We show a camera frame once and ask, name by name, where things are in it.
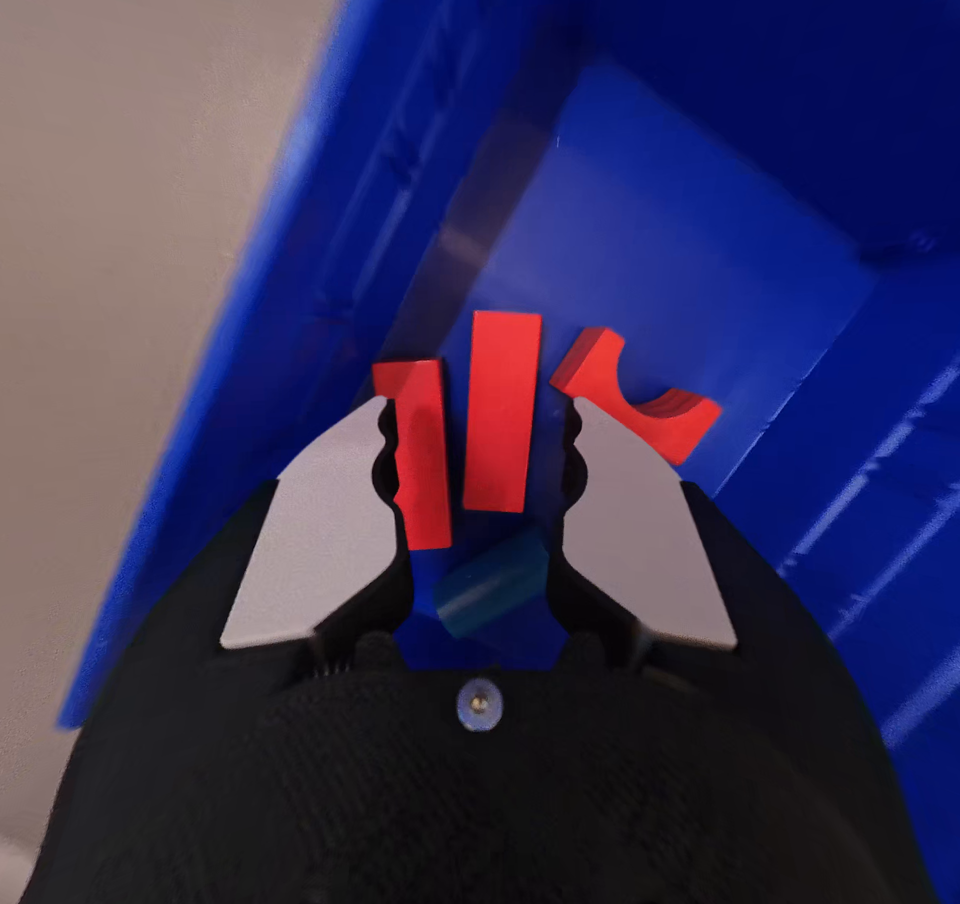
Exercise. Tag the red rectangular wooden block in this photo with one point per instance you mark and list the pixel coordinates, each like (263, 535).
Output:
(499, 409)
(424, 469)

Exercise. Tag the blue plastic bin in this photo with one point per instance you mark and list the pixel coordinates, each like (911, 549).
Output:
(675, 206)

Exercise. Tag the teal cylinder block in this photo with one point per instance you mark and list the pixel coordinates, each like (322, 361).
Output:
(491, 581)

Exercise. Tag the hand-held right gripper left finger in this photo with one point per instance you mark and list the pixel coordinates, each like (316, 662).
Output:
(315, 544)

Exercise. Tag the red wooden arch block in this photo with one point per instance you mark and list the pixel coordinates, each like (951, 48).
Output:
(592, 379)

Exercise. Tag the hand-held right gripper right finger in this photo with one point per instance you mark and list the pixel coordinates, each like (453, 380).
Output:
(645, 544)

